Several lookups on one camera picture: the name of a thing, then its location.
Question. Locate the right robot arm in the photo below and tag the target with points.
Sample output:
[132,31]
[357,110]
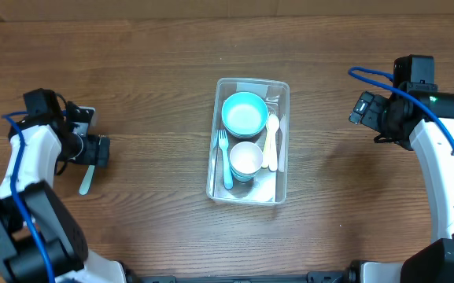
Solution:
[422,122]

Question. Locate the green cup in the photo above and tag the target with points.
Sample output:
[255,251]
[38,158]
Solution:
[241,173]

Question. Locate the clear plastic container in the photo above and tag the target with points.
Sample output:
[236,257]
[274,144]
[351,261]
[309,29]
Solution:
[267,187]

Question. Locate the white cup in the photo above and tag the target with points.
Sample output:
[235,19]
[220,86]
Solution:
[246,158]

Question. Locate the light blue fork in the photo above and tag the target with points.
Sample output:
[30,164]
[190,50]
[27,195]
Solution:
[223,144]
[282,152]
[87,180]

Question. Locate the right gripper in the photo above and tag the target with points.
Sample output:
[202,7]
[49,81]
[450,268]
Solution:
[372,104]

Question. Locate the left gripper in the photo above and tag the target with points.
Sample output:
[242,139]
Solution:
[88,156]

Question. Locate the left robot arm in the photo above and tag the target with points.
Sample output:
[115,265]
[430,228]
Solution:
[40,241]

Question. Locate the white spoon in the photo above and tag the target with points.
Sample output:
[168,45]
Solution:
[273,123]

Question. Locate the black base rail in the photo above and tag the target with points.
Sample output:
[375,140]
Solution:
[242,279]

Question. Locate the blue cup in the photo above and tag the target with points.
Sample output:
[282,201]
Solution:
[243,178]

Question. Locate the yellow fork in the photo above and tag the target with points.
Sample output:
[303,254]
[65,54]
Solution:
[268,141]

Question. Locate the blue bowl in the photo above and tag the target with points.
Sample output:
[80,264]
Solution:
[244,112]

